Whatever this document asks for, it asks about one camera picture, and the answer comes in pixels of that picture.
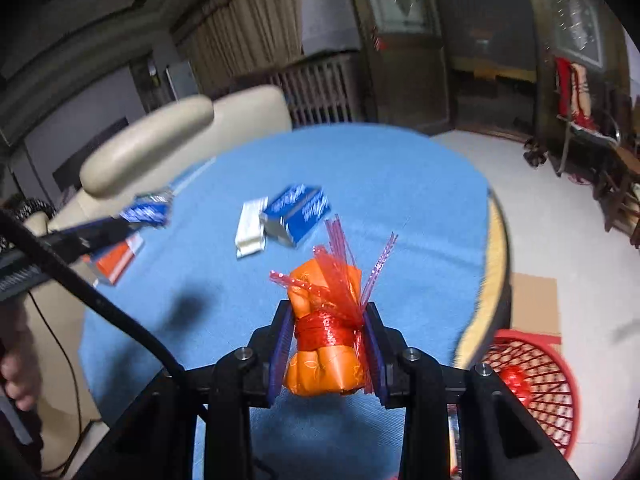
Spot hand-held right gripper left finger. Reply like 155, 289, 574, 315
75, 300, 296, 480

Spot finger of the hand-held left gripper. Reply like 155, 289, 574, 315
45, 215, 146, 263

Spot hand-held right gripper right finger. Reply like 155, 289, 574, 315
362, 301, 583, 480

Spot orange bag with red net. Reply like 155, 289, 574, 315
270, 215, 398, 398

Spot blue wrapper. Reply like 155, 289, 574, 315
120, 187, 173, 228

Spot red plastic basket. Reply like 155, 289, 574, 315
450, 329, 581, 476

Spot person's left hand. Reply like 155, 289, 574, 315
0, 340, 43, 411

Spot orange and white box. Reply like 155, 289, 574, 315
82, 234, 145, 287

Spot black white patterned cloth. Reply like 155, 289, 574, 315
0, 197, 56, 226

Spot beige leather chair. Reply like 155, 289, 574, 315
22, 95, 216, 476
207, 85, 293, 161

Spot small white box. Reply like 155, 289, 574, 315
235, 197, 268, 261

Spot blue carton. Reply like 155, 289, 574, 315
259, 184, 333, 248

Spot flat cardboard sheet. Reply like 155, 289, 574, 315
507, 272, 561, 346

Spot blue tablecloth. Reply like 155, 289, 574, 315
77, 125, 493, 480

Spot pair of brown slippers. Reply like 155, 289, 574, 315
522, 140, 548, 166

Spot beige curtains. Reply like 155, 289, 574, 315
172, 0, 306, 101

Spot wooden crib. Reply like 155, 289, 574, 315
235, 50, 366, 128

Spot wooden door with glass pane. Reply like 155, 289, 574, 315
520, 0, 631, 146
345, 0, 451, 133

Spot dark wooden stool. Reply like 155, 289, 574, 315
592, 145, 640, 233

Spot red striped cloth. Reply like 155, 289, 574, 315
555, 57, 608, 133

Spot black cable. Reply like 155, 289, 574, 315
0, 209, 208, 421
27, 287, 108, 476

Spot metal frame chair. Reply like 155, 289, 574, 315
555, 57, 621, 176

